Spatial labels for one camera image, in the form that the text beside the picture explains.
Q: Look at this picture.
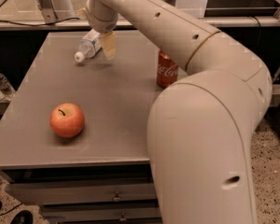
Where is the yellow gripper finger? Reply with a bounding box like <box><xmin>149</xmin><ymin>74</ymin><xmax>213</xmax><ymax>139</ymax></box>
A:
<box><xmin>99</xmin><ymin>32</ymin><xmax>116</xmax><ymax>59</ymax></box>

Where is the clear plastic water bottle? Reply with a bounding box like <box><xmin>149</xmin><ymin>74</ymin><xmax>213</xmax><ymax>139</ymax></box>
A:
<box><xmin>74</xmin><ymin>29</ymin><xmax>102</xmax><ymax>63</ymax></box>

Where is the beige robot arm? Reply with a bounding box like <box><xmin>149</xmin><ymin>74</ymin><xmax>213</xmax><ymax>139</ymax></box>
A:
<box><xmin>87</xmin><ymin>0</ymin><xmax>273</xmax><ymax>224</ymax></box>

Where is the red apple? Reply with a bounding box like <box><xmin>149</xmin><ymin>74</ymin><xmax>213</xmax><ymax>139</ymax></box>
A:
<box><xmin>49</xmin><ymin>103</ymin><xmax>85</xmax><ymax>138</ymax></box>

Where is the small background water bottle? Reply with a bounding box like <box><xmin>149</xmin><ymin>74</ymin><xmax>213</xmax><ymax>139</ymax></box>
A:
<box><xmin>0</xmin><ymin>73</ymin><xmax>15</xmax><ymax>95</ymax></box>

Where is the red Coca-Cola can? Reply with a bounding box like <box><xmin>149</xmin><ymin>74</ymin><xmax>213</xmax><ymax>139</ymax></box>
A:
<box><xmin>157</xmin><ymin>50</ymin><xmax>178</xmax><ymax>88</ymax></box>

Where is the grey drawer cabinet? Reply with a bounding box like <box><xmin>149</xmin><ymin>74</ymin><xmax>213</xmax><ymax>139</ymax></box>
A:
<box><xmin>0</xmin><ymin>30</ymin><xmax>190</xmax><ymax>224</ymax></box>

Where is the upper grey drawer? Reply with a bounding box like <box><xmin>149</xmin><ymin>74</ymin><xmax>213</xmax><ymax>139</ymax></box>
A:
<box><xmin>6</xmin><ymin>178</ymin><xmax>156</xmax><ymax>205</ymax></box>

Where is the grey drawer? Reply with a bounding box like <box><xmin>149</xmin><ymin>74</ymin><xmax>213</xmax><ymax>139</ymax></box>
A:
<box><xmin>6</xmin><ymin>178</ymin><xmax>156</xmax><ymax>205</ymax></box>
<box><xmin>41</xmin><ymin>200</ymin><xmax>161</xmax><ymax>222</ymax></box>

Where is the lower grey drawer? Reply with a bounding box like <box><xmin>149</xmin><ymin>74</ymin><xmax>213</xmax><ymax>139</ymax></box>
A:
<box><xmin>41</xmin><ymin>200</ymin><xmax>161</xmax><ymax>222</ymax></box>

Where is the black cable on ledge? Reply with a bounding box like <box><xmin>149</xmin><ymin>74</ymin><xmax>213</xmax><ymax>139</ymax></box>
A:
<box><xmin>0</xmin><ymin>16</ymin><xmax>82</xmax><ymax>28</ymax></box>

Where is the metal railing post left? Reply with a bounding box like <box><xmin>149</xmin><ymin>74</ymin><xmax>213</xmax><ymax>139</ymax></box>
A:
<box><xmin>38</xmin><ymin>0</ymin><xmax>57</xmax><ymax>23</ymax></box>

